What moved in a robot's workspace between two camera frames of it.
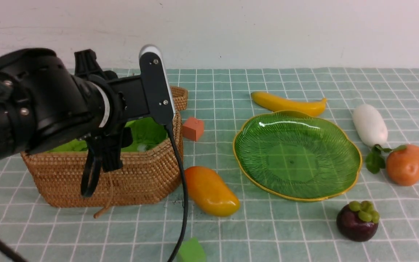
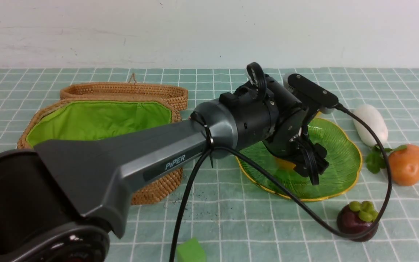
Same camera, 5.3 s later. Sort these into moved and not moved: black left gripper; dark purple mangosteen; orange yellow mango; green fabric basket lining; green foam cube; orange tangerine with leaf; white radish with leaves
Moved: black left gripper; orange yellow mango; green fabric basket lining
Not moved: dark purple mangosteen; green foam cube; orange tangerine with leaf; white radish with leaves
